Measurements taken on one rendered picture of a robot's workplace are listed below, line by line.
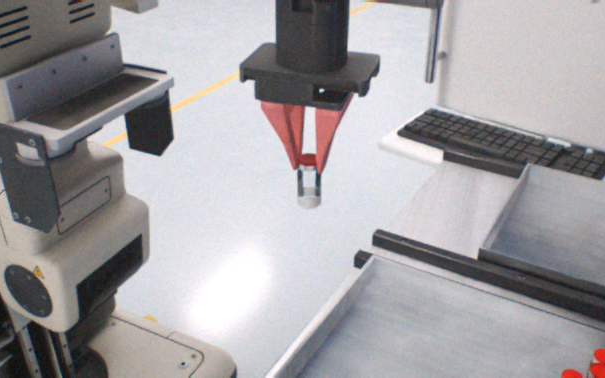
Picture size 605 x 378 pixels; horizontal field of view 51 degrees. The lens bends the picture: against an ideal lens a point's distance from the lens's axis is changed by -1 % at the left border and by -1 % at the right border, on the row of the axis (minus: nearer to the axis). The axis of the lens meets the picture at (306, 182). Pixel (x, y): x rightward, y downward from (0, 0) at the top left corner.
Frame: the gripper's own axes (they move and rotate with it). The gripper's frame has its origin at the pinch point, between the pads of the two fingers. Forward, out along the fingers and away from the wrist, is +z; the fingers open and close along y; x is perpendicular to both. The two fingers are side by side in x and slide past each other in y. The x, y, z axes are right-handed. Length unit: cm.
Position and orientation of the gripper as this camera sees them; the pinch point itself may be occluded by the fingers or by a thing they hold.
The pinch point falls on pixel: (309, 160)
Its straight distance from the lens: 55.4
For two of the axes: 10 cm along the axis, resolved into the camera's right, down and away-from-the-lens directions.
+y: 9.6, 1.5, -2.3
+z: -0.2, 8.6, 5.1
